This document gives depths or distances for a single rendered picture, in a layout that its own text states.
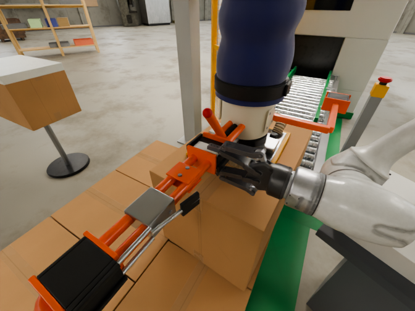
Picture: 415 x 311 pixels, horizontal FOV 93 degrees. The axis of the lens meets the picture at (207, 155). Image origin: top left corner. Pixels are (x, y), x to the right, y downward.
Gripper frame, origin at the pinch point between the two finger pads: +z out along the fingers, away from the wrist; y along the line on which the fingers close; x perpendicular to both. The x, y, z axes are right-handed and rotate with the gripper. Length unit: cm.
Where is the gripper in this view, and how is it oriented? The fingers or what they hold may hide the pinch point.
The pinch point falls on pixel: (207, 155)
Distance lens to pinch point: 50.8
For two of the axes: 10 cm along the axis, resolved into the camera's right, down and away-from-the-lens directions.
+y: 0.0, 7.9, 6.2
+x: 5.0, -5.3, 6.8
